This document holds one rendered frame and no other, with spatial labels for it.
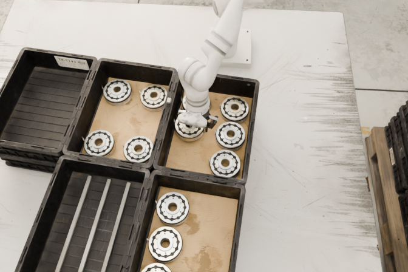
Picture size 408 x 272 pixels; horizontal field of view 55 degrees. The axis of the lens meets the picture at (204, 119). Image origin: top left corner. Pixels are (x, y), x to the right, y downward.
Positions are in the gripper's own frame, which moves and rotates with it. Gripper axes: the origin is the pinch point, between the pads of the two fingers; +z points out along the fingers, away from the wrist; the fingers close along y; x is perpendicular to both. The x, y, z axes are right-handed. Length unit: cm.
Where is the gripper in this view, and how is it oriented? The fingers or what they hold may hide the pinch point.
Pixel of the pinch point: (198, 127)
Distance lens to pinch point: 136.7
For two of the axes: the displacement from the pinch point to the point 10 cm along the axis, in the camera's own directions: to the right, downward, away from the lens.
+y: -9.7, -2.1, 1.2
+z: 0.1, 4.9, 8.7
